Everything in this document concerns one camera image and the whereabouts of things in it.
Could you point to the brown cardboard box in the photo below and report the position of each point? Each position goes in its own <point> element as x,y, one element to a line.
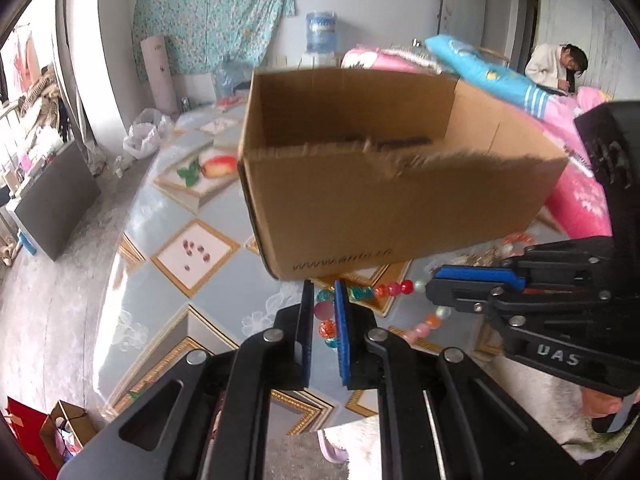
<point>380,210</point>

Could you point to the clear plastic bag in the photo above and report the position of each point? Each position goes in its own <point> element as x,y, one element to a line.
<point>230,82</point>

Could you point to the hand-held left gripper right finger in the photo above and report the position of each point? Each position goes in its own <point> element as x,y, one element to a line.
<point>343,340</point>

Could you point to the white plastic bag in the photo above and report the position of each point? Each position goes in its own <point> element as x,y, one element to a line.
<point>145,135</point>

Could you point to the lilac plastic object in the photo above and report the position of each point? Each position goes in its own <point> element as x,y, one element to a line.
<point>332,447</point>

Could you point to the pink floral blanket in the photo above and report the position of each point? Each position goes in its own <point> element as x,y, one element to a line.
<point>580,195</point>

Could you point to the grey cabinet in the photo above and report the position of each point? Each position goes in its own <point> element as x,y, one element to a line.
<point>57,200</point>

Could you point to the small cardboard box on floor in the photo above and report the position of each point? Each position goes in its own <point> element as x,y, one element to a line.
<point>67,427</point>

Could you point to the red paper bag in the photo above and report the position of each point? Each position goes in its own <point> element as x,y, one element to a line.
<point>25,435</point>

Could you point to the teal floral cloth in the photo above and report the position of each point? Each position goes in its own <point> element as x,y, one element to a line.
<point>210,10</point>

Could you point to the person's right hand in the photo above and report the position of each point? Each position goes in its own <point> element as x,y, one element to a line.
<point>596,402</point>

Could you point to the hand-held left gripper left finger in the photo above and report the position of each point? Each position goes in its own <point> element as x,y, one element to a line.
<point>303,340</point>

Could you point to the printed tablecloth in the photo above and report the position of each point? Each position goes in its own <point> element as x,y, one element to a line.
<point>200,220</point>

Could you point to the person's white fluffy garment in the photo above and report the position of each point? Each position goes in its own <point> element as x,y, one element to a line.
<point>540,405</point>

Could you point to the blue water bottle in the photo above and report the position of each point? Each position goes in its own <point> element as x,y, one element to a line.
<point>320,32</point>

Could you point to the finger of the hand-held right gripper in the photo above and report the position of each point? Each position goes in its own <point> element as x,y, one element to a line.
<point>475,275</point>
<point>465,296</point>

